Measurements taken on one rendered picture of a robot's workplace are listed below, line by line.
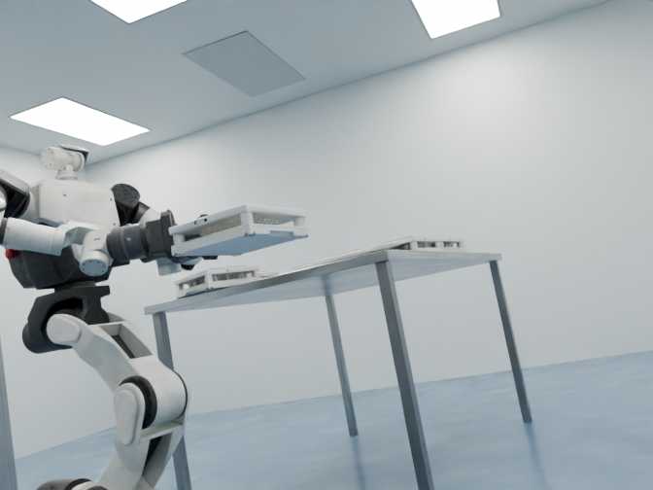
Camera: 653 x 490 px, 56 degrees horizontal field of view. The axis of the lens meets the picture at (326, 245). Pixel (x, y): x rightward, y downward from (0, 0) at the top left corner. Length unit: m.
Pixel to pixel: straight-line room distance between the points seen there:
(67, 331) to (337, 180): 4.39
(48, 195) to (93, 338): 0.42
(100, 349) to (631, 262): 4.56
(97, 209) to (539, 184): 4.30
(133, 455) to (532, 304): 4.31
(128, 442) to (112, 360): 0.23
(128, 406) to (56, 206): 0.60
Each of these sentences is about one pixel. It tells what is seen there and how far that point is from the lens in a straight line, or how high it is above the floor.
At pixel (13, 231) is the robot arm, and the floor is 1.01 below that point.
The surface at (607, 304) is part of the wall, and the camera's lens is 5.60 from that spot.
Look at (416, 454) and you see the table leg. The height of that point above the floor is 0.23.
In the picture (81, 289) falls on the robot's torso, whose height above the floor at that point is 0.90.
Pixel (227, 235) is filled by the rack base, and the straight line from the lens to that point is 1.42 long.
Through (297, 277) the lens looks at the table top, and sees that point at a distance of 2.16.
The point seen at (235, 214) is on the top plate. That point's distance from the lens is 1.41.
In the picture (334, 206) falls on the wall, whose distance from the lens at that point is 5.97.
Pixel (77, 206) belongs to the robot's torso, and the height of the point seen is 1.14.
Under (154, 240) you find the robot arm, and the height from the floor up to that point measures 0.95.
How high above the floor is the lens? 0.68
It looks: 7 degrees up
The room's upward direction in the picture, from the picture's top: 10 degrees counter-clockwise
